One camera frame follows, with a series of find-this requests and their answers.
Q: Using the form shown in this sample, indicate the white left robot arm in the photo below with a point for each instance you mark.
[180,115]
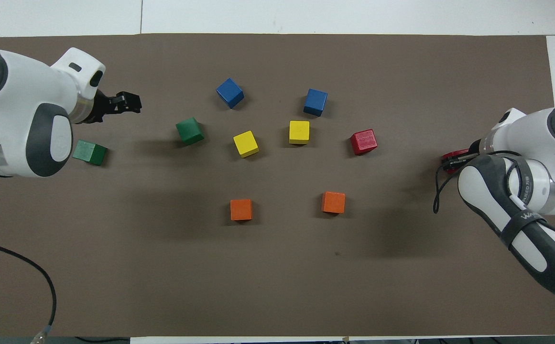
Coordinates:
[19,110]

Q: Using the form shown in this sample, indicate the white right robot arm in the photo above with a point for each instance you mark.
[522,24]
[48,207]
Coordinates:
[540,134]

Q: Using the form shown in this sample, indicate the orange wooden cube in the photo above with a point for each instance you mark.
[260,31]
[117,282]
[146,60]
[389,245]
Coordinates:
[333,202]
[241,209]

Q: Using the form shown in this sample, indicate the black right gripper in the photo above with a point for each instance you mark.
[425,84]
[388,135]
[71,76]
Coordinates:
[475,145]

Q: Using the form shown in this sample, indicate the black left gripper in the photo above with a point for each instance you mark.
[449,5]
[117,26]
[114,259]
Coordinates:
[93,107]

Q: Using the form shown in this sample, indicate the green wooden cube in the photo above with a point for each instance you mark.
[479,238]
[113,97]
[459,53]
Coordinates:
[190,131]
[90,153]

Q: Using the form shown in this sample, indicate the blue wooden cube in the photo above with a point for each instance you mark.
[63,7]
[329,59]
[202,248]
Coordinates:
[230,92]
[315,102]

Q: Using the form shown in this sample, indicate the yellow wooden cube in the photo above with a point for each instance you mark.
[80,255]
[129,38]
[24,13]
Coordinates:
[245,144]
[299,132]

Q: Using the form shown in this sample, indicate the red wooden cube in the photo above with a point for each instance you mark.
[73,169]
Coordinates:
[449,154]
[364,142]

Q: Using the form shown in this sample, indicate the brown table mat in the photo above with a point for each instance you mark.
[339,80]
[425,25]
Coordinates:
[277,277]

